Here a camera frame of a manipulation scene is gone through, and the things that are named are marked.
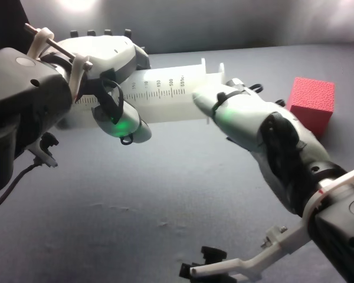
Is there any large translucent plastic syringe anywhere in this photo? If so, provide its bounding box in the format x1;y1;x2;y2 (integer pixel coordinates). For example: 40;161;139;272
56;58;225;130

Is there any grey table cloth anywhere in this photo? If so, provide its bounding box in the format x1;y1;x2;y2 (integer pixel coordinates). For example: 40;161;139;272
0;44;354;283

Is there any white backdrop sheet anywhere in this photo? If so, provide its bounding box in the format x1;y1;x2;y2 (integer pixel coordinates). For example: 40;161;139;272
23;0;354;55

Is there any red foam cube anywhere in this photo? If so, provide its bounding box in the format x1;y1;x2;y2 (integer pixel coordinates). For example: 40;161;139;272
286;77;336;138

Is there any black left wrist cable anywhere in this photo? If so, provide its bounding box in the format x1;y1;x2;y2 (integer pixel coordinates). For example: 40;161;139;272
0;163;39;218

